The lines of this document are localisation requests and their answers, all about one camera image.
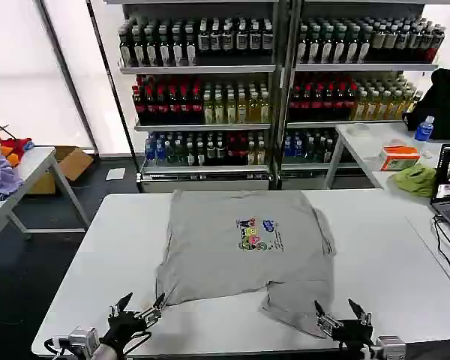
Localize purple cloth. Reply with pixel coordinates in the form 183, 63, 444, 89
0, 153, 24, 200

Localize orange cloth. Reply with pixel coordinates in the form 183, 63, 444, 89
0, 144, 23, 168

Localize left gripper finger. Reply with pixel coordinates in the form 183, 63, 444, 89
108, 292, 134, 320
136, 293, 167, 326

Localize metal shelf with bottles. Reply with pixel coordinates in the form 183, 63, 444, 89
116, 0, 283, 194
280, 0, 448, 191

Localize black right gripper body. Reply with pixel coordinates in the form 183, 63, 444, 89
331, 319, 374, 348

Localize blue water bottle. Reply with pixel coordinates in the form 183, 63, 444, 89
414, 115, 436, 144

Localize white desk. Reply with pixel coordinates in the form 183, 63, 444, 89
324, 121, 450, 206

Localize brown cardboard box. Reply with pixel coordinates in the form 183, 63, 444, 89
25, 145, 95, 196

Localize green cloth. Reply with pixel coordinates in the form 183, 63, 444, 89
392, 163, 438, 199

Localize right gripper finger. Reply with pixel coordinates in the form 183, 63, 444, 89
314, 299, 342, 335
347, 298, 373, 326

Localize grey printed T-shirt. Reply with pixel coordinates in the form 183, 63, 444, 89
155, 189, 338, 339

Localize black laptop cable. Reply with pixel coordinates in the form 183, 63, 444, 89
432, 216, 450, 290

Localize red cloth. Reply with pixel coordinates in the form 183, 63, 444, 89
0, 136, 34, 159

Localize black backpack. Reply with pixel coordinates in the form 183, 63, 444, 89
401, 66, 450, 140

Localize white side table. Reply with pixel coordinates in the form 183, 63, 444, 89
0, 145, 92, 253

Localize orange tissue box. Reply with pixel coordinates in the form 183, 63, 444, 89
379, 145, 422, 172

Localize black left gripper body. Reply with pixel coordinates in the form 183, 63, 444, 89
99, 313, 152, 356

